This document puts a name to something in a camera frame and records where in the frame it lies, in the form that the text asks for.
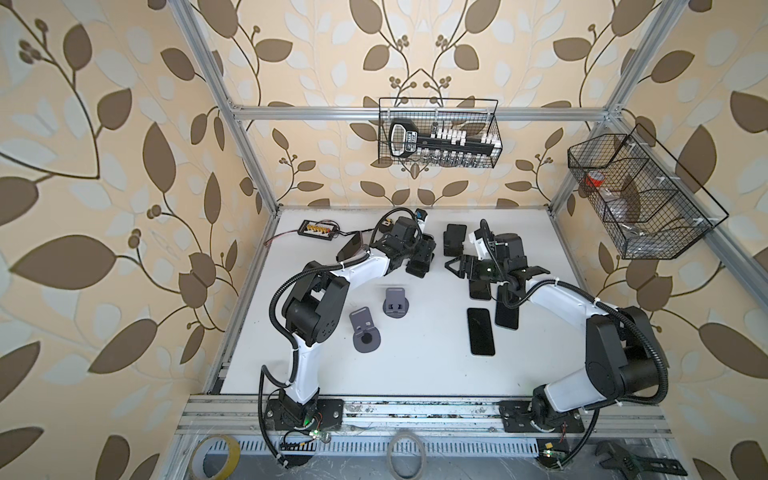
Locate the black adjustable wrench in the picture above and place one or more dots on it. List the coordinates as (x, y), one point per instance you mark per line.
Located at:
(631, 465)

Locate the black power adapter board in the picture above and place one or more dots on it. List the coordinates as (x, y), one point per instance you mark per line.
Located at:
(322, 230)

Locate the black wire basket right wall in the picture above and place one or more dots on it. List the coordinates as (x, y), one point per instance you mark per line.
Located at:
(652, 206)

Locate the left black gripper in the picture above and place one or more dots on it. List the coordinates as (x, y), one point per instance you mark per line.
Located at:
(425, 247)

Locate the dark round stand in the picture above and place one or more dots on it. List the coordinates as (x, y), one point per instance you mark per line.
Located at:
(366, 336)

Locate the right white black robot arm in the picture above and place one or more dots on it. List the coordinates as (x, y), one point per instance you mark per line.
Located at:
(623, 360)

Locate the grey round stand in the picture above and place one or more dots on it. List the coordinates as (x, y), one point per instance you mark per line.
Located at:
(396, 304)

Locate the red cap bottle in basket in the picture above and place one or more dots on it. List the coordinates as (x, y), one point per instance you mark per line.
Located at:
(594, 179)

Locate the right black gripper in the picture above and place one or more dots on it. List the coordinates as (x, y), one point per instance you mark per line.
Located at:
(464, 260)

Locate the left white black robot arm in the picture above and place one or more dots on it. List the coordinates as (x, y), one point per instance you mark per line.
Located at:
(307, 308)

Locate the black wire basket rear wall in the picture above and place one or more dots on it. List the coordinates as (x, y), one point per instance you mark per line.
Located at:
(470, 114)

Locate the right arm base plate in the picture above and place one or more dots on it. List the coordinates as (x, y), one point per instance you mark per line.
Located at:
(519, 416)

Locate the black tool in basket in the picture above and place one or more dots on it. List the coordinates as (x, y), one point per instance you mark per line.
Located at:
(404, 139)

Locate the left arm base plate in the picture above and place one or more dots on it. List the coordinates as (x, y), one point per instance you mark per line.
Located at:
(322, 414)

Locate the black wire basket wall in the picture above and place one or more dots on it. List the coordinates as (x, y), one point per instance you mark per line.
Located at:
(470, 114)
(652, 206)

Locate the yellow tape roll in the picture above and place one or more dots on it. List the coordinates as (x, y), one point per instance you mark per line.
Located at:
(215, 457)

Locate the black rear phone stand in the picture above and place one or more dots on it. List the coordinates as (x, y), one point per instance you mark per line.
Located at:
(453, 240)

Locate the black phone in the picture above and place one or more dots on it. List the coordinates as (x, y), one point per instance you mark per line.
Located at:
(505, 316)
(480, 290)
(480, 332)

